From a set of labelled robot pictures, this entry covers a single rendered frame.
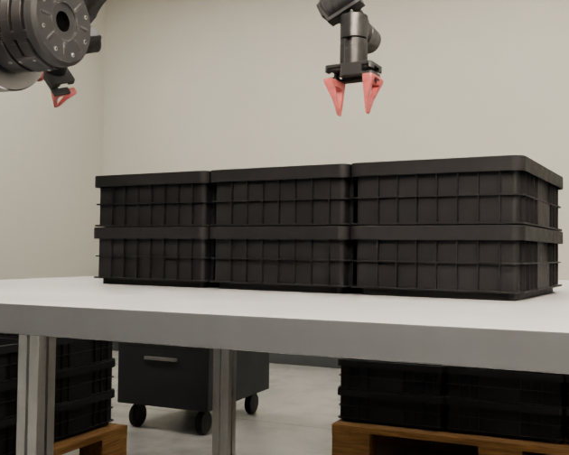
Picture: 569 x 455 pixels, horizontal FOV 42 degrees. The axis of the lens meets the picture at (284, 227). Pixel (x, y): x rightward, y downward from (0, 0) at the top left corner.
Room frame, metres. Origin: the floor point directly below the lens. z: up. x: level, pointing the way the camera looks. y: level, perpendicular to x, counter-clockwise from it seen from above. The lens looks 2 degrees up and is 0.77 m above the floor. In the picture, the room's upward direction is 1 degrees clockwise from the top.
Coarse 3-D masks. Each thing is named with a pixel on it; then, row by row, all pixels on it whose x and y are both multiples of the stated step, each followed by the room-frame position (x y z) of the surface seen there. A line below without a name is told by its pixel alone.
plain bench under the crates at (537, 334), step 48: (0, 288) 1.37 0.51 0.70; (48, 288) 1.39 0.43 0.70; (96, 288) 1.41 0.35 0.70; (144, 288) 1.43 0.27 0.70; (192, 288) 1.46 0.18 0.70; (48, 336) 0.97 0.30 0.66; (96, 336) 0.94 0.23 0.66; (144, 336) 0.91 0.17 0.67; (192, 336) 0.88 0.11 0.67; (240, 336) 0.86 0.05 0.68; (288, 336) 0.84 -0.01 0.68; (336, 336) 0.81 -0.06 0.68; (384, 336) 0.79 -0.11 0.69; (432, 336) 0.77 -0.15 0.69; (480, 336) 0.75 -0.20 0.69; (528, 336) 0.73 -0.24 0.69; (48, 384) 1.73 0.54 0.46; (48, 432) 1.74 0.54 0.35
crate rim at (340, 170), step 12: (252, 168) 1.41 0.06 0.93; (264, 168) 1.39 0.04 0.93; (276, 168) 1.38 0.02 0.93; (288, 168) 1.37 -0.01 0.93; (300, 168) 1.36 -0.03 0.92; (312, 168) 1.34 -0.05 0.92; (324, 168) 1.33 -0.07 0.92; (336, 168) 1.32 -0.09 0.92; (348, 168) 1.32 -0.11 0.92; (216, 180) 1.45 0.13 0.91; (228, 180) 1.43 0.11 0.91; (240, 180) 1.42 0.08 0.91; (252, 180) 1.41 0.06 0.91; (264, 180) 1.39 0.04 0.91
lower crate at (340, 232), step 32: (224, 256) 1.45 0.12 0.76; (256, 256) 1.41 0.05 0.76; (288, 256) 1.38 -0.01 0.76; (320, 256) 1.35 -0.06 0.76; (352, 256) 1.35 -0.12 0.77; (224, 288) 1.46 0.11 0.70; (256, 288) 1.42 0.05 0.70; (288, 288) 1.39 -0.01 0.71; (320, 288) 1.36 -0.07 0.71; (352, 288) 1.38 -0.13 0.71
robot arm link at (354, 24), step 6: (354, 12) 1.51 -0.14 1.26; (360, 12) 1.51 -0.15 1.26; (342, 18) 1.52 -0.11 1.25; (348, 18) 1.51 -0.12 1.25; (354, 18) 1.50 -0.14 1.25; (360, 18) 1.51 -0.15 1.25; (366, 18) 1.52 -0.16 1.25; (342, 24) 1.52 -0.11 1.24; (348, 24) 1.51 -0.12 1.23; (354, 24) 1.50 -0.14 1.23; (360, 24) 1.51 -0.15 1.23; (366, 24) 1.52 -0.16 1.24; (342, 30) 1.52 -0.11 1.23; (348, 30) 1.51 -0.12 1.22; (354, 30) 1.50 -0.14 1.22; (360, 30) 1.51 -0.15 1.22; (366, 30) 1.52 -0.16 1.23; (342, 36) 1.52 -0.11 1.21; (348, 36) 1.51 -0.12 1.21; (354, 36) 1.51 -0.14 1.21; (360, 36) 1.51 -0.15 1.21; (366, 36) 1.52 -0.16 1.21
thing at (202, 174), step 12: (96, 180) 1.60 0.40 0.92; (108, 180) 1.58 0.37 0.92; (120, 180) 1.56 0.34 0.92; (132, 180) 1.55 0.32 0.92; (144, 180) 1.53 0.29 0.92; (156, 180) 1.52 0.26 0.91; (168, 180) 1.50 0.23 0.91; (180, 180) 1.49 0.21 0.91; (192, 180) 1.47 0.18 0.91; (204, 180) 1.47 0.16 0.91
